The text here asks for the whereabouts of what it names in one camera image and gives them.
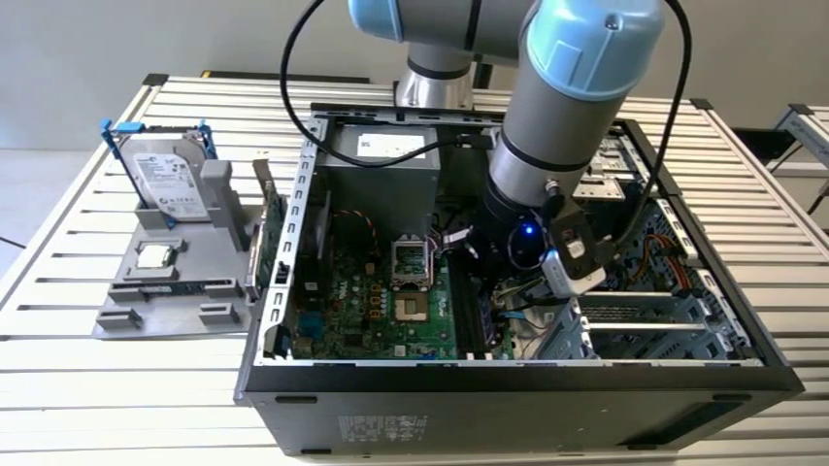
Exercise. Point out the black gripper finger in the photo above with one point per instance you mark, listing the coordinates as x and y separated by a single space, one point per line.
457 239

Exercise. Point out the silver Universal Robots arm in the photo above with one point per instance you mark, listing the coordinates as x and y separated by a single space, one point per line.
557 121

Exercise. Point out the grey power supply unit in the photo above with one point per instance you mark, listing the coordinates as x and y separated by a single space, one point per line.
383 194

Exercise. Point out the CPU socket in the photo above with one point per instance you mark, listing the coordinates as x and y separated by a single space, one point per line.
413 307

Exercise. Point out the grey metal drive cage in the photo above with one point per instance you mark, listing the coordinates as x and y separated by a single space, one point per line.
603 187

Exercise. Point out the black case fan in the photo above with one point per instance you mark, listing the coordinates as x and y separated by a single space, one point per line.
322 242

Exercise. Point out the green motherboard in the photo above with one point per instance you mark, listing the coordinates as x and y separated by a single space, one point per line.
362 335

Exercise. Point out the green graphics card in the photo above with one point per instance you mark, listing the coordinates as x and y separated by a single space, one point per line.
277 209

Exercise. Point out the grey metal disk bay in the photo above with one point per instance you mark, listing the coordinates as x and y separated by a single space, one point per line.
648 326

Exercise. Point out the black open PC case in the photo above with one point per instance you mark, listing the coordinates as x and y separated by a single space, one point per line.
453 417

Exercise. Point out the grey parts rack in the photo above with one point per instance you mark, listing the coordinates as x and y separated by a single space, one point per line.
214 264

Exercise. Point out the black strip yellow tip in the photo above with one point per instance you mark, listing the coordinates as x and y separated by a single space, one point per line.
292 76

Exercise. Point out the hard disk in blue carrier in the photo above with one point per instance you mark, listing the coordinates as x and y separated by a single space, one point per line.
169 179

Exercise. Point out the silver CPU chip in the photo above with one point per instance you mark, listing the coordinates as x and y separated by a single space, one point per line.
156 256

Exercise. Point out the silver wrist camera blue light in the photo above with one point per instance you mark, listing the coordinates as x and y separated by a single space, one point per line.
573 281

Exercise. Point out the small aluminium frame table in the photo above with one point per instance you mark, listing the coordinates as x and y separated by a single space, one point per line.
807 126

